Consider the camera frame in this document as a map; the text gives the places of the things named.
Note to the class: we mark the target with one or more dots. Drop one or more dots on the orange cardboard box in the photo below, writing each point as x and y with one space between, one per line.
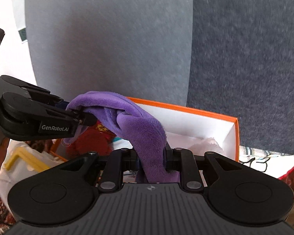
205 124

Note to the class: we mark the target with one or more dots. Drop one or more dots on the dark blue cushion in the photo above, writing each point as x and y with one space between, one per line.
247 66

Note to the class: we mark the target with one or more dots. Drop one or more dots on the brown scroll-patterned blanket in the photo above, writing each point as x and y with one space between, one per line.
0 208

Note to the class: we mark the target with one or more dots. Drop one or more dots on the red floral patterned blanket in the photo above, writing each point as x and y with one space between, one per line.
257 158

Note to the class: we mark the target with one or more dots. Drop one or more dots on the red cloth with yellow print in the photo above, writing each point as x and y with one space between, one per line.
88 142

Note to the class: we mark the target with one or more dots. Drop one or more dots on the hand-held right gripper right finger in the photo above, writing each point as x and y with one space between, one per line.
170 159

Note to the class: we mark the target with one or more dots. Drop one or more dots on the grey blue cushion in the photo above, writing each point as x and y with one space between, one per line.
107 41

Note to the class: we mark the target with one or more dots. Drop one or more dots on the purple plush cloth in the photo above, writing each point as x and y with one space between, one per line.
142 132

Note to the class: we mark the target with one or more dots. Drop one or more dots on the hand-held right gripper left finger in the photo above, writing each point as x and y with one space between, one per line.
131 160

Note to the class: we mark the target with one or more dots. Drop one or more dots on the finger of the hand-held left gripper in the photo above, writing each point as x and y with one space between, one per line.
63 117
46 95

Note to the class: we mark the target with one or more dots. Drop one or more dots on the clear plastic storage box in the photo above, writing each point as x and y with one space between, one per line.
39 156

